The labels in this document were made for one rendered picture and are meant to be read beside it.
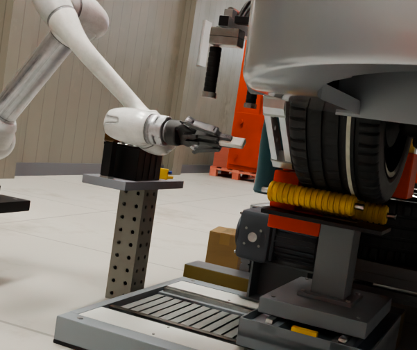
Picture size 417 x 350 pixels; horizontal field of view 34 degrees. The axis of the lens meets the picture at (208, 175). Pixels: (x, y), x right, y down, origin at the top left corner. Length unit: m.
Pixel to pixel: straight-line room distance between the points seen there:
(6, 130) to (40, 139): 3.90
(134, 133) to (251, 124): 0.69
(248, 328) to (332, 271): 0.30
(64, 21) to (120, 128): 0.43
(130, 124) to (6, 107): 0.70
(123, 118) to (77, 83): 4.90
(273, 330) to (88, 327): 0.51
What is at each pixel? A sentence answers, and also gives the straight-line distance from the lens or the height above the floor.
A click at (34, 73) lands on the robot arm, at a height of 0.76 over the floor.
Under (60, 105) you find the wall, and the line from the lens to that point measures 6.67.
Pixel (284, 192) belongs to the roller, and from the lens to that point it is 1.91.
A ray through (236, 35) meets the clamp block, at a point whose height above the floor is 0.93.
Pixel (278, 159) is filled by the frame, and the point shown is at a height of 0.60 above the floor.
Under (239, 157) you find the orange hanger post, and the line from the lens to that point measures 2.56.
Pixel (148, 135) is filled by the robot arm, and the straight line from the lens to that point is 1.96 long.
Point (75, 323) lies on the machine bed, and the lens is 1.95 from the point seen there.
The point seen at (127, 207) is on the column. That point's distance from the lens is 2.44.
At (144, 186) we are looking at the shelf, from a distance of 2.32.
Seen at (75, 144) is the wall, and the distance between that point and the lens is 6.98.
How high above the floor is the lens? 0.66
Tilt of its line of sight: 4 degrees down
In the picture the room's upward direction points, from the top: 8 degrees clockwise
